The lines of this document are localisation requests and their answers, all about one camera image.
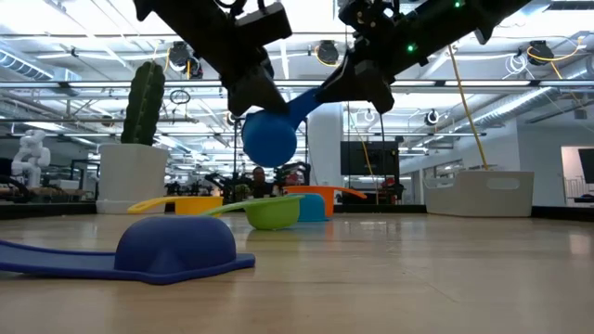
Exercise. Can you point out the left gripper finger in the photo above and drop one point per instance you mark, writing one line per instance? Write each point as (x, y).
(248, 97)
(274, 95)

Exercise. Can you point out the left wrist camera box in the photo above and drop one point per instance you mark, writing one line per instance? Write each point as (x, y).
(262, 23)

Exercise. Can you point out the orange measuring cup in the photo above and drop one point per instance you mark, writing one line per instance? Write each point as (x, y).
(306, 189)

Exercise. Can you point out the green cactus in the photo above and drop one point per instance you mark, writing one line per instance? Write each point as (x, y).
(144, 102)

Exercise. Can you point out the white plant pot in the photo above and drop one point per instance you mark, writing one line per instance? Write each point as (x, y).
(132, 178)

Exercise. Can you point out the navy measuring cup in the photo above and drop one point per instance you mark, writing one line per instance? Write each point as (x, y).
(176, 246)

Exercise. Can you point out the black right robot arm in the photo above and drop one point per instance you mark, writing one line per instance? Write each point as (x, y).
(445, 23)

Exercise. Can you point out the person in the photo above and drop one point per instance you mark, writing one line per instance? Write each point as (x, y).
(260, 178)

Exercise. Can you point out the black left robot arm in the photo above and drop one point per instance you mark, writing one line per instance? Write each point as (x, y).
(185, 23)

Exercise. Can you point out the black wall television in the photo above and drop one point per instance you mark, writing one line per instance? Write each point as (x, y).
(385, 160)

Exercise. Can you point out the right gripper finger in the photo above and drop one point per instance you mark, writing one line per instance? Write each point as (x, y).
(348, 76)
(352, 95)

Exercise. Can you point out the yellow measuring cup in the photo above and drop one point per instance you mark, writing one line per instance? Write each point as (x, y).
(199, 205)

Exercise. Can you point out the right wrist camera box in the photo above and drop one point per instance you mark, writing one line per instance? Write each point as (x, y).
(366, 18)

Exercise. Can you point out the white plastic basket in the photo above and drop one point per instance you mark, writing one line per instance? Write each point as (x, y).
(478, 199)

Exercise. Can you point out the black table edge rail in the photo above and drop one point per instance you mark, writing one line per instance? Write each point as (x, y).
(46, 209)

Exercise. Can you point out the white robot statue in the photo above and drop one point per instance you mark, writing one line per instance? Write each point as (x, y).
(31, 158)

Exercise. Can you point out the dark standing monitor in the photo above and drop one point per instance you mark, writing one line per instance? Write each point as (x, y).
(587, 164)

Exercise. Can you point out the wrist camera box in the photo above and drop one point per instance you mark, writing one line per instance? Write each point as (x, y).
(366, 18)
(262, 23)

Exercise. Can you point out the green measuring cup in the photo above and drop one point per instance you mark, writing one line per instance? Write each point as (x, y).
(274, 215)

